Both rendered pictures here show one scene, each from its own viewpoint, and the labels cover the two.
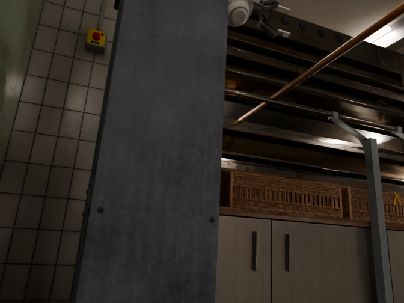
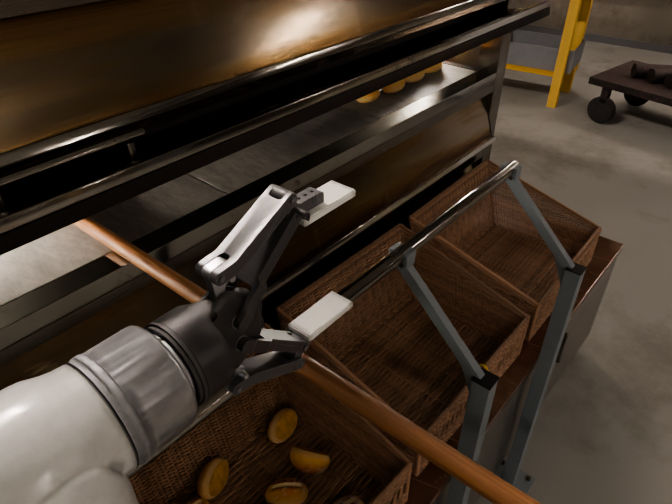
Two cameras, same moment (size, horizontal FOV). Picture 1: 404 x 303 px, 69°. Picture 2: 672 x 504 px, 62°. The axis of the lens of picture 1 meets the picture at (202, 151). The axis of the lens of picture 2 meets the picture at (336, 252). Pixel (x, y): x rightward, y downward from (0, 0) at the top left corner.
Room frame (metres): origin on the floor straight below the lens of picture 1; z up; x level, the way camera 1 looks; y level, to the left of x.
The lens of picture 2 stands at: (0.81, -0.14, 1.81)
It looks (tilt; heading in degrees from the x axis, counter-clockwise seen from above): 36 degrees down; 329
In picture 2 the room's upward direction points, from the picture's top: straight up
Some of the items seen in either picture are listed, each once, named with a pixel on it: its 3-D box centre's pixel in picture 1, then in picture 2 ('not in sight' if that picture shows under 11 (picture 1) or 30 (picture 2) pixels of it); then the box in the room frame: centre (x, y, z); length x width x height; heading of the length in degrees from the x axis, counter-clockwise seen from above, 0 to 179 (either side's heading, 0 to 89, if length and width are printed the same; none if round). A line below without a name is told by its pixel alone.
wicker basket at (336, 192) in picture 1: (263, 188); (246, 484); (1.49, -0.32, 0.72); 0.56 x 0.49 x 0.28; 106
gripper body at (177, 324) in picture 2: (258, 12); (213, 337); (1.15, -0.22, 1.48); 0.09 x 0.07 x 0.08; 109
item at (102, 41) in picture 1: (96, 41); not in sight; (1.41, 0.62, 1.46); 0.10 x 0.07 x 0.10; 109
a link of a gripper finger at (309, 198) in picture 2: not in sight; (298, 195); (1.18, -0.32, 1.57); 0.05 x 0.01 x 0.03; 109
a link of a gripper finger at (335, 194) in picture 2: (282, 9); (319, 202); (1.19, -0.35, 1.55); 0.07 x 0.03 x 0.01; 109
